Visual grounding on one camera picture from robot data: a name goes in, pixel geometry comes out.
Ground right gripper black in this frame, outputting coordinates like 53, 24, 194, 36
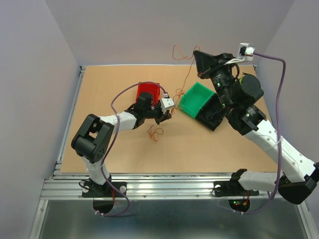
193, 50, 237, 109

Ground green plastic bin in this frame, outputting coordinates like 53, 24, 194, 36
178, 82, 215, 118

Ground long orange cable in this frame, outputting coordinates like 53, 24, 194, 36
171, 44, 201, 113

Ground black plastic bin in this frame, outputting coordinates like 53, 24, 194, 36
195, 94, 227, 131

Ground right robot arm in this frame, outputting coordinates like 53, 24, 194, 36
193, 46, 319, 205

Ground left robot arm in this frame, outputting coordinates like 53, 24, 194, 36
71, 92, 175, 198

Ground red plastic bin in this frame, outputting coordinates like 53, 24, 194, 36
136, 83, 160, 106

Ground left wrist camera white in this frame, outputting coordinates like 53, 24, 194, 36
160, 93, 175, 113

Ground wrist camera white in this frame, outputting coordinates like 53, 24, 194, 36
224, 43, 255, 65
160, 93, 175, 113

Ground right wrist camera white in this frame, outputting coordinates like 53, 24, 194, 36
224, 43, 255, 65

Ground black cables in bin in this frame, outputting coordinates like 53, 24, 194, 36
203, 109, 222, 124

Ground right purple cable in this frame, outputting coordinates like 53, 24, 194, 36
233, 51, 287, 216

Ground purple cable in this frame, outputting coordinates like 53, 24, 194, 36
233, 51, 287, 216
94, 83, 170, 218

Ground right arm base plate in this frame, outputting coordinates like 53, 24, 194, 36
211, 180, 259, 197

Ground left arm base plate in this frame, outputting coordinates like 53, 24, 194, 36
79, 180, 124, 198

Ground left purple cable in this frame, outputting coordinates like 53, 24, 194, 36
94, 83, 170, 218

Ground aluminium rail frame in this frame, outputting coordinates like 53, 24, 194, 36
28, 65, 310, 239

